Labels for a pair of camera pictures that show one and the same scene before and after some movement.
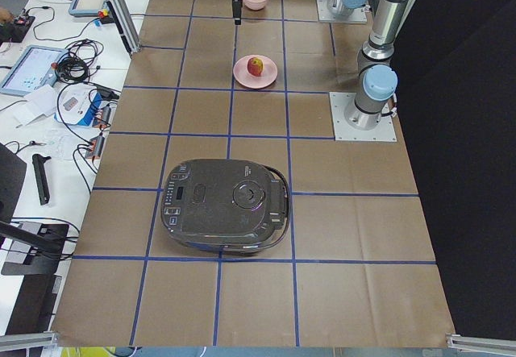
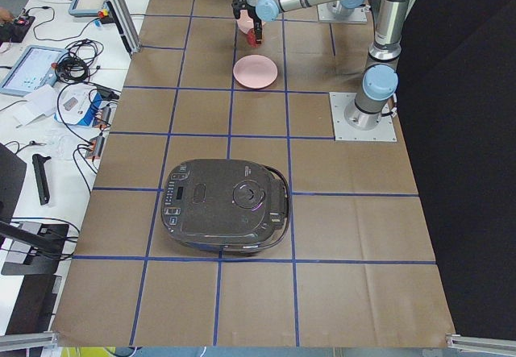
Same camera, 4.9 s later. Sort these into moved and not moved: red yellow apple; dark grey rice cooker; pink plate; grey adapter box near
Moved: red yellow apple
Not moved: grey adapter box near; pink plate; dark grey rice cooker
